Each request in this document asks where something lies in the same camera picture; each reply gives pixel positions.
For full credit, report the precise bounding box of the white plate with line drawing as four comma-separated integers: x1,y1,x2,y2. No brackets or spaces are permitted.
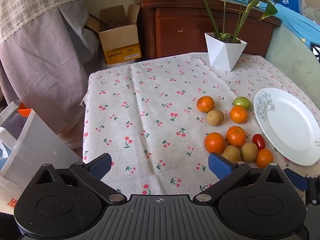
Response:
253,87,320,166

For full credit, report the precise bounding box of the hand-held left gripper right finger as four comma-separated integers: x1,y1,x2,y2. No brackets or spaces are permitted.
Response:
194,152,285,203

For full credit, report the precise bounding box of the beige plaid lace-trim cloth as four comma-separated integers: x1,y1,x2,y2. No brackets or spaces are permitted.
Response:
0,0,83,44

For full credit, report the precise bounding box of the dark wooden cabinet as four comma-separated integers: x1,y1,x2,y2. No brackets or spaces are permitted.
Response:
130,0,282,60

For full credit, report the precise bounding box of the pale green cushion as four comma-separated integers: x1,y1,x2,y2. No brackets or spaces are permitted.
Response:
265,20,320,95

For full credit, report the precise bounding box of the lilac gingham curtain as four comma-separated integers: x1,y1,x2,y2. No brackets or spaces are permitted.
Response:
0,1,103,150

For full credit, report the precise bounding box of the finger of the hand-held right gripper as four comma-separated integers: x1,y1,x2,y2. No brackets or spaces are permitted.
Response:
284,168,320,205

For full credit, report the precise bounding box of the cherry print tablecloth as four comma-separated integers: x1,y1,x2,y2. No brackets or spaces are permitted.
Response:
82,52,320,200

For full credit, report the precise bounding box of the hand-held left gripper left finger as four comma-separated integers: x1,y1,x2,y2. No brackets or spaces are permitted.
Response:
36,153,127,203

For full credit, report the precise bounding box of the open cardboard box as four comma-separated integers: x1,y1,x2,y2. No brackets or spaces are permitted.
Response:
86,4,142,65

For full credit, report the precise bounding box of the green round fruit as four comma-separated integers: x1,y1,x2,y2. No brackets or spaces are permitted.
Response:
233,96,251,111

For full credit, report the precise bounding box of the small orange item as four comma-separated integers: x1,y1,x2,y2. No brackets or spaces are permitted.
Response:
17,102,33,117

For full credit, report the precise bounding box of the orange mandarin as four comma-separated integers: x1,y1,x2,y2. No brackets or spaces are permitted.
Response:
230,105,248,124
196,96,215,113
226,126,246,147
204,132,226,154
256,149,274,168

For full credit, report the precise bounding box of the white shopping bag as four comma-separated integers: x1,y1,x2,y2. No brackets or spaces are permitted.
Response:
0,101,83,215

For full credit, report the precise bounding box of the brown kiwi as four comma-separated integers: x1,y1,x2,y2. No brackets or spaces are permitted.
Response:
206,109,224,126
240,142,258,163
222,145,241,163

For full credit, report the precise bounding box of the red cherry tomato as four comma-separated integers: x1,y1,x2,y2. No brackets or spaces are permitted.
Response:
252,134,266,151

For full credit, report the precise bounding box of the white faceted planter pot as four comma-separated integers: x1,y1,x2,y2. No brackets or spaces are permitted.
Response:
204,32,248,72

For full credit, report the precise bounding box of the blue printed blanket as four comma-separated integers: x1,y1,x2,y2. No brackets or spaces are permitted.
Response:
226,0,320,63

